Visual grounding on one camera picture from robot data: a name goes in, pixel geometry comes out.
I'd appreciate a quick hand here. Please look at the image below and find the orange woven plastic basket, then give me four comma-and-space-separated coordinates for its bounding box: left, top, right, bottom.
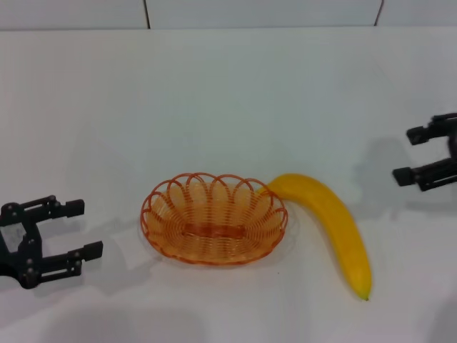
140, 172, 288, 266

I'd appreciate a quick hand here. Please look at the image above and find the yellow banana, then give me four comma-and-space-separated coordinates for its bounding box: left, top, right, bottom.
255, 173, 373, 302

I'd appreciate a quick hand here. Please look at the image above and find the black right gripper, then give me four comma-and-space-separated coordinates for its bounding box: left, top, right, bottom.
392, 112, 457, 192

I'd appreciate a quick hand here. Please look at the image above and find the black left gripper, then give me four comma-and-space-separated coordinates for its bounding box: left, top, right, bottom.
0, 194, 105, 290

